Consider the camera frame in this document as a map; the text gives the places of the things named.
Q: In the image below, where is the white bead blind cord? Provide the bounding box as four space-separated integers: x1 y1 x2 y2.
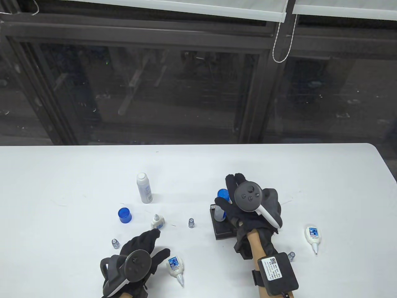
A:
272 0 296 63

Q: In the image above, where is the person's right hand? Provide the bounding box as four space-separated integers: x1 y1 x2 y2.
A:
215 173 283 260

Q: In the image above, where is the white glue bottle blue label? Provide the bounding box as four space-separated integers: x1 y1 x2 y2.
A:
304 226 321 256
167 256 185 288

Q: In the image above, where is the dark window frame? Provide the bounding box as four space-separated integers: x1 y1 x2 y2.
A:
0 5 397 146

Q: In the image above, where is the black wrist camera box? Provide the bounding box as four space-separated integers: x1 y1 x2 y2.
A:
257 252 299 296

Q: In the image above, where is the wide white roller blind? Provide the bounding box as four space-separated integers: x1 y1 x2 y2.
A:
71 0 288 22

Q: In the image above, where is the black square box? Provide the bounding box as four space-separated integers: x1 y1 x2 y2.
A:
210 204 238 240

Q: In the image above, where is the grey controller on glove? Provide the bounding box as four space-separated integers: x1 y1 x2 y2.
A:
234 182 281 229
100 250 153 297

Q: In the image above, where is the person's right forearm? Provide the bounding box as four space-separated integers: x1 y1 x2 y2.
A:
247 230 295 298

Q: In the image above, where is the person's left hand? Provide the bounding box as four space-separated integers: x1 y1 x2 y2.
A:
102 229 171 298

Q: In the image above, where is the clear bottle with blue cap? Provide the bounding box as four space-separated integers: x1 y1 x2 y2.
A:
215 188 231 222

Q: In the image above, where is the grey controller on left glove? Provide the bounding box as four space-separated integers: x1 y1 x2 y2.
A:
100 250 153 297

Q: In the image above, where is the narrow white roller blind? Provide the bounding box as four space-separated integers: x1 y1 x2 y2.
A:
292 0 397 21

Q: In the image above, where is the grey controller on right glove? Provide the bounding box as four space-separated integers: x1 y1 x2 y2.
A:
234 182 281 229

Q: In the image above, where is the white spray bottle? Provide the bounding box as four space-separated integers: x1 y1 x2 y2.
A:
136 173 153 204

